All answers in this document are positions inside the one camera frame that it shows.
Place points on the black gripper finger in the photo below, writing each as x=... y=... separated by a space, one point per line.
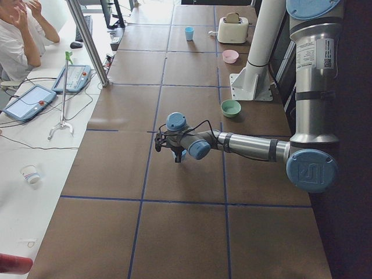
x=178 y=154

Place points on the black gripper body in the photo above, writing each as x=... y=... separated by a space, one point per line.
x=177 y=153

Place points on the light blue cup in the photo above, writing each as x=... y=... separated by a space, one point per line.
x=184 y=153
x=189 y=33

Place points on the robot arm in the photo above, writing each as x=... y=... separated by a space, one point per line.
x=315 y=28

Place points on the green bowl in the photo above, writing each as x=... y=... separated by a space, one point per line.
x=230 y=108

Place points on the far blue teach pendant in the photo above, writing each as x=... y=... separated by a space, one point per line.
x=77 y=78

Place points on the blue teach pendant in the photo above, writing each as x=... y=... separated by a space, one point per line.
x=77 y=78
x=31 y=103

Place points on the pink bowl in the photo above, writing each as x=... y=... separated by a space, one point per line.
x=230 y=56

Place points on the black monitor stand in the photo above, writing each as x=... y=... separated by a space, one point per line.
x=112 y=14

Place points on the metal reacher grabber tool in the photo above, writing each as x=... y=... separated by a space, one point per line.
x=63 y=124

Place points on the cream toaster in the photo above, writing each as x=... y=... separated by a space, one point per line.
x=233 y=33

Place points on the black computer mouse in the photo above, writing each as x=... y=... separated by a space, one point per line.
x=76 y=45

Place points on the striped paper cup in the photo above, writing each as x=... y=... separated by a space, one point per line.
x=30 y=174

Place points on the near blue teach pendant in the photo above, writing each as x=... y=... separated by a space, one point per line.
x=31 y=103

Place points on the bread slice in toaster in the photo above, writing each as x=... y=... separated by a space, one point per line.
x=232 y=18

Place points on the seated person white shirt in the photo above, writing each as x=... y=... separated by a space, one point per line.
x=25 y=33

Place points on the red cylinder object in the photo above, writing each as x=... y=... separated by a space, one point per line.
x=11 y=264

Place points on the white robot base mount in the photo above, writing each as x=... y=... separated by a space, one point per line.
x=253 y=82

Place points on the aluminium frame post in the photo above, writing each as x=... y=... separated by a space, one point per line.
x=78 y=17

